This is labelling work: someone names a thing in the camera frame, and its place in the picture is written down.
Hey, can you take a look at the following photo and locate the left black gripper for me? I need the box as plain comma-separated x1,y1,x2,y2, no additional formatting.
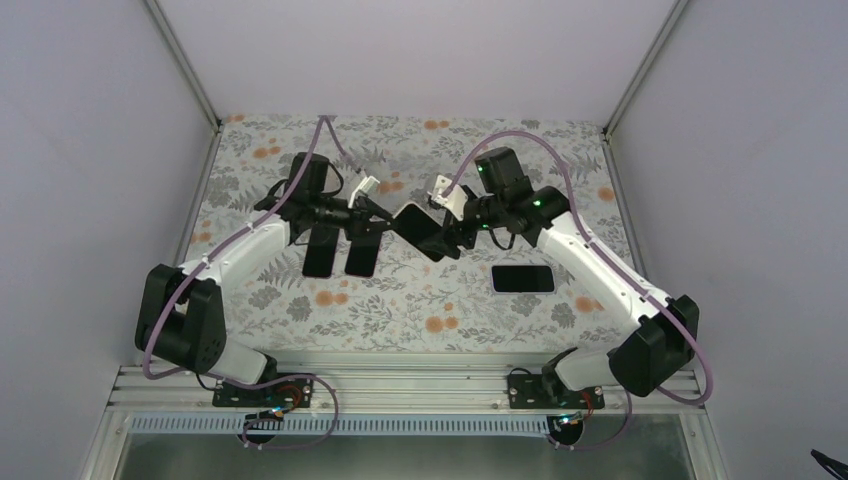
310,194,397,241

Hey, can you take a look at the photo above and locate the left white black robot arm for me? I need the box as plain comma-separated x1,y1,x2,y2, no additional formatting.
134,152,395,405

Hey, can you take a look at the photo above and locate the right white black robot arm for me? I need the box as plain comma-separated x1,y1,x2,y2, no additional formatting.
425,147,700,407

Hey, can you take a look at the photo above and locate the phone in grey case bottom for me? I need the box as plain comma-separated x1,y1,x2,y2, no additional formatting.
491,265,556,294

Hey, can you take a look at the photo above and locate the floral table mat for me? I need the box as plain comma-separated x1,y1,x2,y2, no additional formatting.
188,114,630,353

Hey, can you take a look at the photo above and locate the black object bottom corner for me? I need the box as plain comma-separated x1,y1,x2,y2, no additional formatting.
810,449,848,480

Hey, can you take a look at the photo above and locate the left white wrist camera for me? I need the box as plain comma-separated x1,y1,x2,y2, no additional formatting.
347,175,380,208

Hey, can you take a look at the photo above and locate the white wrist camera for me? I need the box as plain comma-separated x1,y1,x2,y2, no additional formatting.
428,174,469,221
347,175,380,208

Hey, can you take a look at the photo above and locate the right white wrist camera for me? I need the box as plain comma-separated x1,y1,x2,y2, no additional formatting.
428,174,469,221

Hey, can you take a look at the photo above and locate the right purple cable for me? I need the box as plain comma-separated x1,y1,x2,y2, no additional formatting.
442,129,714,454

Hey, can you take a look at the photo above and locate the purple cable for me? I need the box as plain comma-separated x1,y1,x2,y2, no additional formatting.
442,129,714,454
141,115,362,452

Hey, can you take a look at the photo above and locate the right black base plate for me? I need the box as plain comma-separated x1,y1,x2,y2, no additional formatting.
506,370,606,410

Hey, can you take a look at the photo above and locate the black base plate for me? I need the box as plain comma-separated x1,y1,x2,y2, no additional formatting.
212,374,314,410
506,370,606,410

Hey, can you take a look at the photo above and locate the aluminium rail frame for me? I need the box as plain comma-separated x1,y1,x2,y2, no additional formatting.
83,353,727,479

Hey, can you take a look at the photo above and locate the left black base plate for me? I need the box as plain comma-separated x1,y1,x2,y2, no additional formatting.
212,374,314,410

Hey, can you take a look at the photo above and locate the right aluminium corner post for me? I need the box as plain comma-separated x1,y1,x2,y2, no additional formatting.
603,0,690,138

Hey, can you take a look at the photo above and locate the aluminium corner post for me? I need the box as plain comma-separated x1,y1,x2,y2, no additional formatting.
603,0,690,138
142,0,221,132

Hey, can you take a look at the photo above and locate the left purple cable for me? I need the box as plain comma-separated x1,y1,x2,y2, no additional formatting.
141,115,362,452

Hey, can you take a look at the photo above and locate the slotted grey cable duct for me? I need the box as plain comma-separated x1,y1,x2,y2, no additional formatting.
128,412,549,437

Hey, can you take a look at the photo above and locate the left aluminium corner post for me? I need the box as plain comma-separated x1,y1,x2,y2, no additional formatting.
142,0,221,132

